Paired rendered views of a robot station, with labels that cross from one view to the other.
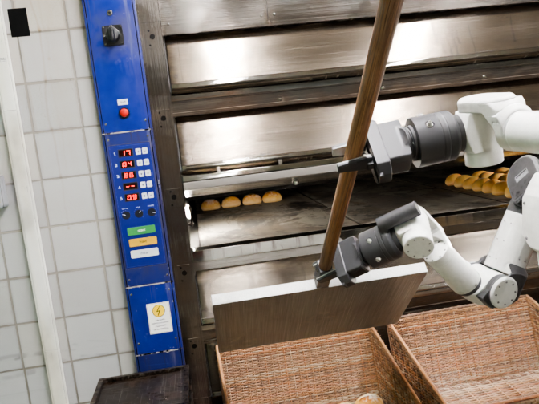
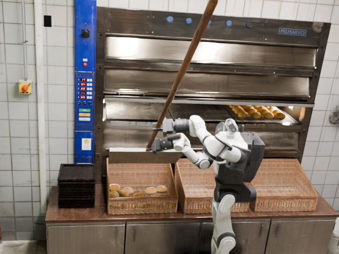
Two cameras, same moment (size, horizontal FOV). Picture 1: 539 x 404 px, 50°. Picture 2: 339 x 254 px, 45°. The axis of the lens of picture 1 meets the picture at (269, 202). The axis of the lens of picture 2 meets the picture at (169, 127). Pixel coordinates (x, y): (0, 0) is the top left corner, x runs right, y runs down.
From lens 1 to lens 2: 1.59 m
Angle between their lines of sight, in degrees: 13
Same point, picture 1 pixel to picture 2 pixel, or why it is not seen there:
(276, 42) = (151, 44)
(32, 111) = (48, 57)
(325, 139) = (164, 85)
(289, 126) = (151, 78)
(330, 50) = (173, 51)
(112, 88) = (81, 54)
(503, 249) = not seen: hidden behind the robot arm
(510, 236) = not seen: hidden behind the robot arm
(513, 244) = not seen: hidden behind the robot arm
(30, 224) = (41, 101)
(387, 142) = (167, 125)
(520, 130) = (198, 134)
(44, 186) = (48, 86)
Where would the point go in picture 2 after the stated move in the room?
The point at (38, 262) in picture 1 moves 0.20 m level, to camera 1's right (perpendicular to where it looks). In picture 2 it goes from (42, 115) to (66, 117)
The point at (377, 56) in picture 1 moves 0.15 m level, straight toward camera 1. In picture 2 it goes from (163, 114) to (157, 123)
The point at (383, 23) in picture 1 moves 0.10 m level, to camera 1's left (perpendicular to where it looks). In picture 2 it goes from (164, 111) to (146, 109)
